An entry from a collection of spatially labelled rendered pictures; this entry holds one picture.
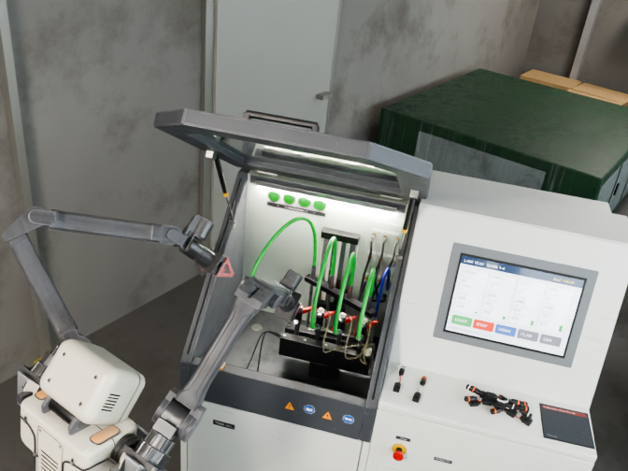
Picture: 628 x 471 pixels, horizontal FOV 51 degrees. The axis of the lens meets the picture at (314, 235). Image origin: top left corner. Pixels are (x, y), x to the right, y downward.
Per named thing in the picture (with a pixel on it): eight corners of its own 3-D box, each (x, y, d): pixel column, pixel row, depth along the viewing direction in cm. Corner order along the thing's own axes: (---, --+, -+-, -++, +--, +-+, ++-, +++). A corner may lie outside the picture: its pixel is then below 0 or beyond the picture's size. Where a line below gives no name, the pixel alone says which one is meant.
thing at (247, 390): (190, 397, 236) (191, 363, 228) (195, 389, 240) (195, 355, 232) (358, 440, 226) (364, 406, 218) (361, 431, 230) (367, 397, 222)
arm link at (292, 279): (264, 290, 211) (286, 304, 210) (283, 260, 213) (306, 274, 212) (266, 295, 223) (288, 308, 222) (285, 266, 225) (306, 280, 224)
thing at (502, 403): (462, 410, 217) (465, 398, 214) (463, 389, 226) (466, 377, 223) (532, 427, 213) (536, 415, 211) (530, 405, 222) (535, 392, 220)
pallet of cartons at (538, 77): (626, 135, 789) (640, 95, 764) (605, 156, 719) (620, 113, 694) (519, 105, 853) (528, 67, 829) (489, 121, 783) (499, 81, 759)
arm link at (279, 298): (235, 290, 173) (269, 312, 172) (246, 271, 174) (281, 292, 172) (262, 292, 216) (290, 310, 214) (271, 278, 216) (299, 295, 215)
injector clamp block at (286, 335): (277, 368, 248) (279, 336, 241) (284, 352, 257) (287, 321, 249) (364, 390, 243) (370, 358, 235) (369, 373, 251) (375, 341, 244)
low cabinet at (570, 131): (462, 137, 726) (477, 66, 686) (634, 193, 638) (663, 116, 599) (364, 192, 580) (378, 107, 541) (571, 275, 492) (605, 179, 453)
